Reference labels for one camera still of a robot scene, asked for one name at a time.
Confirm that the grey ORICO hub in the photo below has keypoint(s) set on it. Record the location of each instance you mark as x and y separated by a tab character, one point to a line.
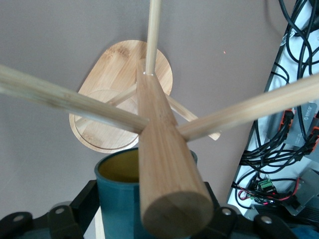
302	124

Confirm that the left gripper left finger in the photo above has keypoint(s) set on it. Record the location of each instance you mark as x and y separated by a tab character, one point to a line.
62	221

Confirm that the green terminal connector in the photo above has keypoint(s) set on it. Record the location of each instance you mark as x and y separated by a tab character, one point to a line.
266	184

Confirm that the grey metal electronics box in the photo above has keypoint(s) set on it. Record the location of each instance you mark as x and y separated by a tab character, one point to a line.
309	181

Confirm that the teal mug yellow inside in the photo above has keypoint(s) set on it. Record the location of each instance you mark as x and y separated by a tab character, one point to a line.
117	204

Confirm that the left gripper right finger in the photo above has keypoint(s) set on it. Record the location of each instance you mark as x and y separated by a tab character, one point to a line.
229	224

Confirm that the wooden mug tree stand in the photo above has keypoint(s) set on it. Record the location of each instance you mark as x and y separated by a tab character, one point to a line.
162	161

